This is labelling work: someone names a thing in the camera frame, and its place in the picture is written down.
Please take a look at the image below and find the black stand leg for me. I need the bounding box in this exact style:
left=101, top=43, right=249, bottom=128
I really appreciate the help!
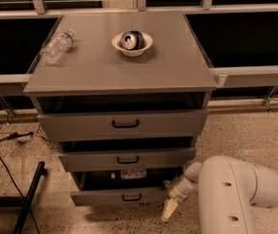
left=0, top=162, right=46, bottom=234

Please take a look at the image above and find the grey drawer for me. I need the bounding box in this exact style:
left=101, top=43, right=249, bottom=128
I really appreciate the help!
left=60, top=147, right=195, bottom=172
left=38, top=109, right=208, bottom=142
left=69, top=168, right=183, bottom=208

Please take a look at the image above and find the grey drawer cabinet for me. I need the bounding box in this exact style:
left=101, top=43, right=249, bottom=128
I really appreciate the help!
left=22, top=11, right=218, bottom=198

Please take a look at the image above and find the black floor cable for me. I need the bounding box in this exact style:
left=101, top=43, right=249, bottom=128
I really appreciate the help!
left=0, top=85, right=42, bottom=234

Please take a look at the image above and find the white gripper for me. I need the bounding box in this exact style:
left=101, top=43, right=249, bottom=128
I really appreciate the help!
left=161, top=175, right=198, bottom=221

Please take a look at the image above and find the white bowl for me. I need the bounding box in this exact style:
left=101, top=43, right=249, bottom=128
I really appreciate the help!
left=112, top=30, right=153, bottom=58

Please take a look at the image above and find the clear plastic water bottle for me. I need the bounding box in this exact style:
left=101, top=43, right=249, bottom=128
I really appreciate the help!
left=40, top=29, right=75, bottom=65

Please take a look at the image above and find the white packet in drawer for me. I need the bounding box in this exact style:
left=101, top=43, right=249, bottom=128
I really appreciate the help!
left=121, top=169, right=147, bottom=179

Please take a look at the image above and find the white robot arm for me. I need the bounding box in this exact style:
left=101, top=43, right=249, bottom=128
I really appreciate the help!
left=161, top=156, right=278, bottom=234

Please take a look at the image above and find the metal window railing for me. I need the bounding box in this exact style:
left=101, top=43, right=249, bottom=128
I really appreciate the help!
left=0, top=0, right=278, bottom=114

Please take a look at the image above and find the grey bottom drawer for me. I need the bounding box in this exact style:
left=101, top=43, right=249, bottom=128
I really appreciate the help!
left=69, top=168, right=183, bottom=208

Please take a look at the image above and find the grey middle drawer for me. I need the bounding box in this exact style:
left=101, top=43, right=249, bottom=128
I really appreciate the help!
left=60, top=147, right=195, bottom=172

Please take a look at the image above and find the crushed soda can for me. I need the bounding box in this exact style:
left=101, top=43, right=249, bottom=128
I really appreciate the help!
left=121, top=30, right=143, bottom=51

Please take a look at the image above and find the grey top drawer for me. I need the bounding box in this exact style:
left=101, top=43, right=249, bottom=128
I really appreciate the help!
left=38, top=109, right=208, bottom=142

